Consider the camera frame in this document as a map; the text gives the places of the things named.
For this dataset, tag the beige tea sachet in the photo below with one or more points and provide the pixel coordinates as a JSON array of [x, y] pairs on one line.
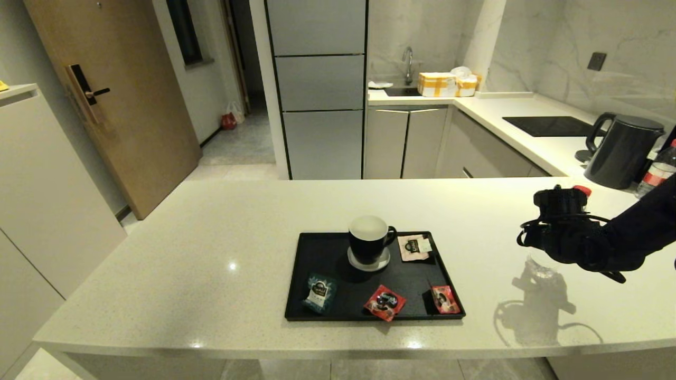
[[409, 253]]

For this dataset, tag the dark wall socket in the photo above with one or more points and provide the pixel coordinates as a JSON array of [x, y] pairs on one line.
[[597, 62]]

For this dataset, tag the chrome kitchen faucet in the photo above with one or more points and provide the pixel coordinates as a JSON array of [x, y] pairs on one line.
[[407, 65]]

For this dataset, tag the dark narrow window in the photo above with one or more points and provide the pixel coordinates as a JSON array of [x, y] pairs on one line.
[[185, 31]]

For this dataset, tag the red bag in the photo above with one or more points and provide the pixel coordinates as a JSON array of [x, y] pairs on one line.
[[228, 122]]

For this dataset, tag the teal tea sachet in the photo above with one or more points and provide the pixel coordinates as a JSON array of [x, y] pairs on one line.
[[319, 293]]

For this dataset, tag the white plastic bag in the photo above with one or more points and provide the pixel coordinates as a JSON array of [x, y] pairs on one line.
[[236, 111]]

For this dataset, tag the white cloth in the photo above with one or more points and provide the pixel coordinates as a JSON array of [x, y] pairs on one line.
[[379, 84]]

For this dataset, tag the small yellow white box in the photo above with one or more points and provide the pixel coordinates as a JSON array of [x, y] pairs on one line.
[[466, 87]]

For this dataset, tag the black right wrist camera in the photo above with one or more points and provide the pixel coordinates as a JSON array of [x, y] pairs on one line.
[[561, 201]]

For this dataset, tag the grey tall refrigerator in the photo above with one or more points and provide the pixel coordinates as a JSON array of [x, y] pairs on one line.
[[322, 89]]

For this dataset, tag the red coffee sachet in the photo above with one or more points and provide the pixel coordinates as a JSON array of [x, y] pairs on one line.
[[444, 300], [384, 303]]

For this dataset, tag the grey cabinet door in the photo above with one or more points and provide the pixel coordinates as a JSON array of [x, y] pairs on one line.
[[425, 144], [385, 144]]

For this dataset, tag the yellow small object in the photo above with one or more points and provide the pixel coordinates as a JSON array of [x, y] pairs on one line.
[[3, 85]]

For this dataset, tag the grey drawer cabinet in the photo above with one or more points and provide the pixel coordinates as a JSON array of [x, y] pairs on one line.
[[486, 152]]

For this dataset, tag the white tall cabinet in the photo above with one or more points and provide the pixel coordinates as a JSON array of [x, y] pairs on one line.
[[47, 211]]

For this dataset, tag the white round saucer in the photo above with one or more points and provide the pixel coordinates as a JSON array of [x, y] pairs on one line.
[[378, 265]]

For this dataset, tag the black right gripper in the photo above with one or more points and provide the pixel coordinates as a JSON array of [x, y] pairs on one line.
[[570, 243]]

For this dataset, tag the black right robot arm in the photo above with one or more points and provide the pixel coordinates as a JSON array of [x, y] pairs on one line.
[[644, 232]]

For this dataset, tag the black electric kettle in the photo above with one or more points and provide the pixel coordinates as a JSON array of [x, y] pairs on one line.
[[623, 155]]

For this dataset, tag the large yellow white box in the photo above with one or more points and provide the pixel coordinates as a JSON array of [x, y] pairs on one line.
[[436, 85]]

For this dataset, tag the black induction cooktop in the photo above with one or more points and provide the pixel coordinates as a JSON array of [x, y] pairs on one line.
[[549, 126]]

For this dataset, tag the dark kitchen sink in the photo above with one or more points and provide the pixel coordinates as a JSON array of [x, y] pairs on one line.
[[401, 92]]

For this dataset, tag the black rectangular serving tray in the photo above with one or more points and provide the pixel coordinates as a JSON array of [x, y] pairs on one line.
[[343, 279]]

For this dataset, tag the clear water bottle red cap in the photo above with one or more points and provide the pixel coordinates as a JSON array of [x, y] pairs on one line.
[[583, 190], [660, 169]]

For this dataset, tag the black mug white inside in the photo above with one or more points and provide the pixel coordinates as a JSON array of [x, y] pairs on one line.
[[364, 248]]

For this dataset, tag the brown wooden door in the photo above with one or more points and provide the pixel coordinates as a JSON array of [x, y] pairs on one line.
[[121, 105]]

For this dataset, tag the white crumpled bag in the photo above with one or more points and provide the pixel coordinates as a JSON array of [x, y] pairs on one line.
[[460, 72]]

